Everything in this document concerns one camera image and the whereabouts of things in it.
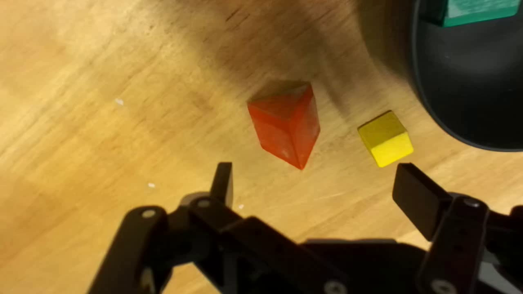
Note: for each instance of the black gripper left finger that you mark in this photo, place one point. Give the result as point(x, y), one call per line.
point(223, 187)

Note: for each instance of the black bowl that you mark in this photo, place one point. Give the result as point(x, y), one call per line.
point(470, 79)

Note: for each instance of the dark green cube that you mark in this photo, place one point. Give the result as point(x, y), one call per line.
point(467, 13)

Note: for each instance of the yellow cube in bowl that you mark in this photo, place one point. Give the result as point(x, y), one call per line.
point(387, 140)

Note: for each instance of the large red cube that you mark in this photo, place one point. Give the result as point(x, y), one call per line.
point(287, 122)

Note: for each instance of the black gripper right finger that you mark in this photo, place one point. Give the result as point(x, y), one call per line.
point(421, 199)

